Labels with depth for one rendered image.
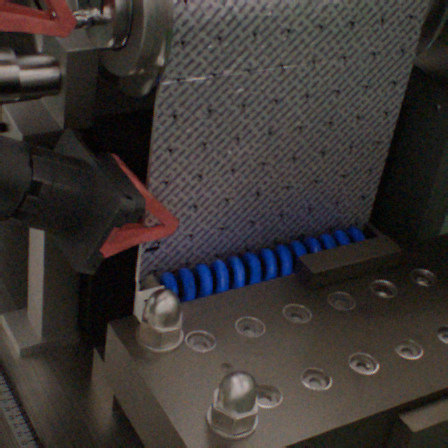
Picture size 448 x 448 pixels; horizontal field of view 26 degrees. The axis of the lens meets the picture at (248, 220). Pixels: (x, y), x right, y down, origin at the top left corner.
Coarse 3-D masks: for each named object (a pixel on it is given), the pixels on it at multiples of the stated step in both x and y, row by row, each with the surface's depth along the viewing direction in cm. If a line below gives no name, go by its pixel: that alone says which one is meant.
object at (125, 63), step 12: (132, 0) 65; (144, 0) 64; (432, 0) 77; (144, 12) 64; (132, 24) 66; (144, 24) 64; (132, 36) 66; (144, 36) 65; (120, 48) 70; (132, 48) 67; (144, 48) 66; (108, 60) 71; (120, 60) 69; (132, 60) 67; (144, 60) 67; (120, 72) 69; (132, 72) 68
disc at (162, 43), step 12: (156, 0) 64; (168, 0) 63; (156, 12) 64; (168, 12) 63; (156, 24) 65; (168, 24) 64; (156, 36) 65; (168, 36) 64; (156, 48) 65; (168, 48) 65; (156, 60) 66; (108, 72) 74; (144, 72) 68; (156, 72) 66; (120, 84) 72; (132, 84) 70; (144, 84) 68; (156, 84) 67; (132, 96) 71
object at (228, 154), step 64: (320, 64) 74; (384, 64) 78; (192, 128) 71; (256, 128) 74; (320, 128) 78; (384, 128) 82; (192, 192) 75; (256, 192) 79; (320, 192) 83; (192, 256) 79
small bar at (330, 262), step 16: (368, 240) 84; (384, 240) 84; (304, 256) 81; (320, 256) 81; (336, 256) 81; (352, 256) 82; (368, 256) 82; (384, 256) 83; (304, 272) 80; (320, 272) 79; (336, 272) 80; (352, 272) 82; (368, 272) 83
